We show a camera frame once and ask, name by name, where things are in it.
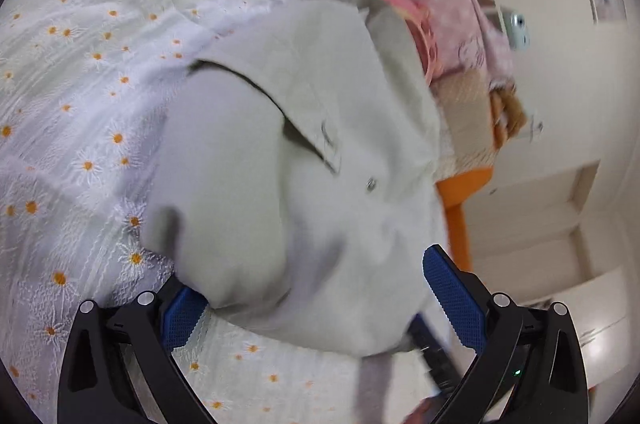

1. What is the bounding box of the light green jacket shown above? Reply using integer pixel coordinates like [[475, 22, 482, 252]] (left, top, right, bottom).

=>
[[141, 0, 447, 423]]

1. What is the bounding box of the white wardrobe cabinet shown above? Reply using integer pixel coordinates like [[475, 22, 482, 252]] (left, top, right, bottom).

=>
[[464, 163, 630, 386]]

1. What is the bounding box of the orange bed headboard cushion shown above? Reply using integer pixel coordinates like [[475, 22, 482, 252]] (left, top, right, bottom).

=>
[[438, 166, 492, 271]]

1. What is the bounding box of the brown teddy bear plush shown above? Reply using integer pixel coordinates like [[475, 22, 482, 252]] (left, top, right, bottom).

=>
[[489, 88, 528, 150]]

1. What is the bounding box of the beige patchwork pillow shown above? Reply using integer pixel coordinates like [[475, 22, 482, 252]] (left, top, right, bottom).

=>
[[431, 69, 497, 181]]

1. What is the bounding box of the pink Hello Kitty blanket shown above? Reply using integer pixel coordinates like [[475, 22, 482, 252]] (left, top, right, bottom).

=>
[[403, 0, 515, 88]]

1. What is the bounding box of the pink strawberry bear plush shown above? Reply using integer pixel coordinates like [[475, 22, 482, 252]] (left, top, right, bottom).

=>
[[382, 0, 442, 85]]

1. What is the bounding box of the cream daisy embroidered blanket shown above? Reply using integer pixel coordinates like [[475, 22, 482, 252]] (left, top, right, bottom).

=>
[[0, 0, 432, 424]]

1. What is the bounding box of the white instant camera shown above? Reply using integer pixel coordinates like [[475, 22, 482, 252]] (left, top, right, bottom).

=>
[[500, 6, 529, 51]]

